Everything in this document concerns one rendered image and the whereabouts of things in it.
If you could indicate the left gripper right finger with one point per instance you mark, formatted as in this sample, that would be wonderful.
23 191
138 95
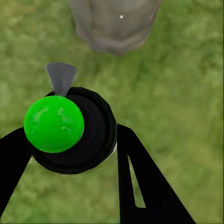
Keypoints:
162 204

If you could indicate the pesticide atomizer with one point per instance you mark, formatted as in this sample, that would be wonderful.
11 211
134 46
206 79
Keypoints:
72 129

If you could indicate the tree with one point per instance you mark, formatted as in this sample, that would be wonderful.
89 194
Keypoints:
114 26

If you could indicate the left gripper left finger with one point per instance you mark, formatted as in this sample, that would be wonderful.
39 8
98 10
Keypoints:
14 155

